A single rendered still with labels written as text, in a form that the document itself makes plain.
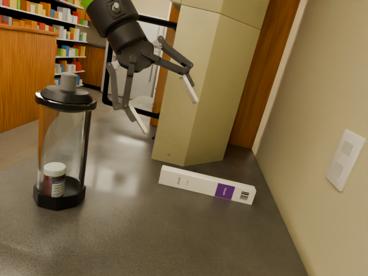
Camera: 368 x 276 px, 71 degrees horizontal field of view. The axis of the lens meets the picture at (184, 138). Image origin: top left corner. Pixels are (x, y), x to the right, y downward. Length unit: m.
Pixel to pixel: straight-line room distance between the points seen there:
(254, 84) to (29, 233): 0.96
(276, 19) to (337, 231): 0.84
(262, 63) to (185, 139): 0.52
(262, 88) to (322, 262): 0.75
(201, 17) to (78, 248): 0.63
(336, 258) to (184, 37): 0.63
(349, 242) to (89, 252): 0.46
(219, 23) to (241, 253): 0.59
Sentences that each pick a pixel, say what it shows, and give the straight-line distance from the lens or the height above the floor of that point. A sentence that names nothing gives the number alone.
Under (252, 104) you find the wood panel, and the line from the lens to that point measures 1.19.
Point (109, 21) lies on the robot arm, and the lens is 0.56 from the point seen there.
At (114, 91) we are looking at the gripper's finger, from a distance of 0.56.
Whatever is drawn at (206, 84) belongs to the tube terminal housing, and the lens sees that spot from 0.80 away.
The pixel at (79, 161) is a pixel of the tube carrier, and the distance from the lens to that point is 0.56.
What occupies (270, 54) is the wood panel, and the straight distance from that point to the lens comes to 1.18.
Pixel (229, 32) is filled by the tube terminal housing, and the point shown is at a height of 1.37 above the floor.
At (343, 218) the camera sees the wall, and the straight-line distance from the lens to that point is 0.60.
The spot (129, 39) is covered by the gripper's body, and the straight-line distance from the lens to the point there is 0.56.
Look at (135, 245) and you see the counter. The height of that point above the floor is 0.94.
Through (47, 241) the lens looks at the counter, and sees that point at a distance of 0.54.
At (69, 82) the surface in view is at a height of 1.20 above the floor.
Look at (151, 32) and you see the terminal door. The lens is 1.13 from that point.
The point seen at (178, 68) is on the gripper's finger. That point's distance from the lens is 0.59.
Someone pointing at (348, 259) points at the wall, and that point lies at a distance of 0.58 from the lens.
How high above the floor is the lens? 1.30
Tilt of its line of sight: 18 degrees down
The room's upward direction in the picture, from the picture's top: 13 degrees clockwise
